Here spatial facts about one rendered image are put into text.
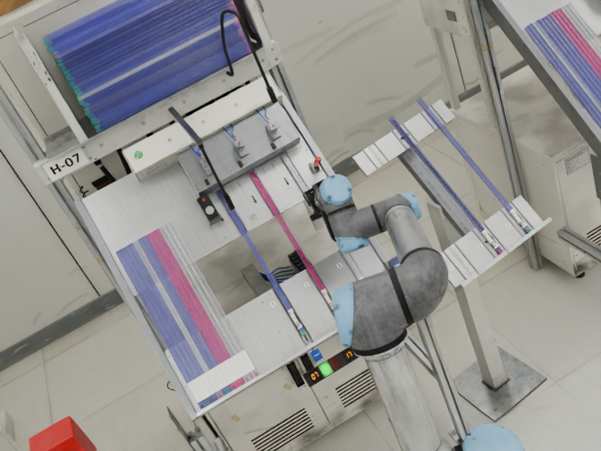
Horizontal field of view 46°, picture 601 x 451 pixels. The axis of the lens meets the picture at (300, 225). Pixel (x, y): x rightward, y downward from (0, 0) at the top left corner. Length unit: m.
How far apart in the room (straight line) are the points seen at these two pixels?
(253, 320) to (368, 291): 0.70
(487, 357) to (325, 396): 0.58
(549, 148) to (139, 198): 1.43
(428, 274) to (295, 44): 2.56
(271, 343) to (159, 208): 0.51
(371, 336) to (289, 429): 1.26
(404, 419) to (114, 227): 1.05
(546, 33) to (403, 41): 1.73
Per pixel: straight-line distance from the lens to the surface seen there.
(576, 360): 2.74
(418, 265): 1.40
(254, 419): 2.51
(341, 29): 3.90
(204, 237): 2.08
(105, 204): 2.15
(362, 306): 1.37
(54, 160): 2.11
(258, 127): 2.11
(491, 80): 2.62
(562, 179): 2.69
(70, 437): 2.13
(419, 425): 1.51
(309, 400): 2.56
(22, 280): 3.92
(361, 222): 1.74
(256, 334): 2.02
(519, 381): 2.69
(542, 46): 2.44
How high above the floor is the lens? 2.03
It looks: 32 degrees down
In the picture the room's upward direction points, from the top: 24 degrees counter-clockwise
